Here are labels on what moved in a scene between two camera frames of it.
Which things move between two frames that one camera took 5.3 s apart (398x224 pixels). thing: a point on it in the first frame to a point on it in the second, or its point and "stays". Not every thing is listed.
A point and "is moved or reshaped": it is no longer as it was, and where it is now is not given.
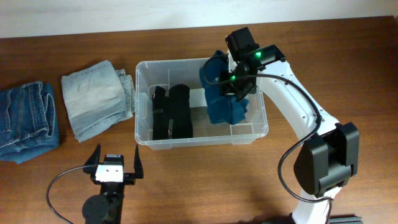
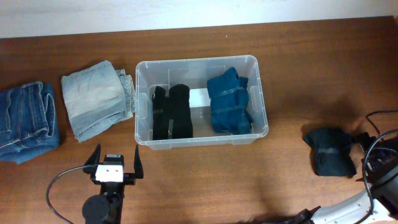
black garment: (173, 105) stays
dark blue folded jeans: (29, 122) stays
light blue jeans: (97, 98) stays
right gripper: (227, 89) to (372, 169)
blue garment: (222, 109) is moved or reshaped
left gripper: (130, 178) stays
